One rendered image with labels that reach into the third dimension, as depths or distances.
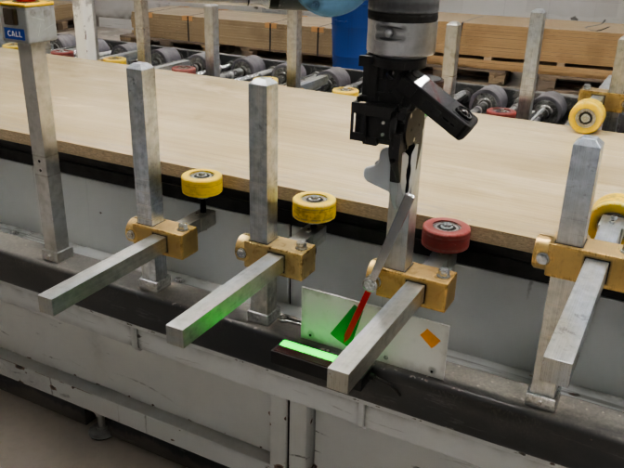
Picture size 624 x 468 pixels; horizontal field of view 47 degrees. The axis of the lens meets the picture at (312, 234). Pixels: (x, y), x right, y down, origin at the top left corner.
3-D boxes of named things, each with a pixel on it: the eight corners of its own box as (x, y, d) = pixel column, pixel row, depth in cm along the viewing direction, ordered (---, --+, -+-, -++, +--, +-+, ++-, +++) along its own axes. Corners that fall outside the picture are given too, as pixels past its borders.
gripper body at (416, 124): (370, 132, 105) (375, 47, 100) (426, 141, 102) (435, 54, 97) (348, 145, 99) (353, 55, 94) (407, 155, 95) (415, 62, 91)
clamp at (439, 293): (444, 314, 111) (448, 284, 109) (364, 292, 117) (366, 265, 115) (455, 298, 116) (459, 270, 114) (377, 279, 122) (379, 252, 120)
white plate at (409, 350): (442, 381, 116) (448, 327, 112) (299, 338, 127) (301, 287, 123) (444, 379, 116) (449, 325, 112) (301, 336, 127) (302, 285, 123)
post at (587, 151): (545, 443, 112) (602, 142, 93) (522, 435, 113) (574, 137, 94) (550, 430, 115) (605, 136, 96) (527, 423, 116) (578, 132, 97)
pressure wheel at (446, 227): (455, 299, 121) (462, 236, 116) (410, 288, 124) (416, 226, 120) (469, 280, 127) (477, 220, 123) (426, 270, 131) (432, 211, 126)
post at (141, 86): (158, 311, 143) (141, 65, 124) (144, 306, 144) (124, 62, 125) (169, 304, 146) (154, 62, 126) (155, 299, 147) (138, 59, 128)
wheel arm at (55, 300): (55, 321, 112) (51, 297, 111) (39, 316, 114) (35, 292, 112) (216, 227, 148) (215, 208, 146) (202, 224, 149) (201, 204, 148)
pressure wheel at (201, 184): (227, 231, 145) (227, 176, 140) (188, 236, 142) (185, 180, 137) (218, 216, 151) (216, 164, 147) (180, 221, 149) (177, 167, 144)
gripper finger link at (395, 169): (396, 175, 102) (401, 113, 98) (408, 176, 101) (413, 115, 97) (383, 184, 98) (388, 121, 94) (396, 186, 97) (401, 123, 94)
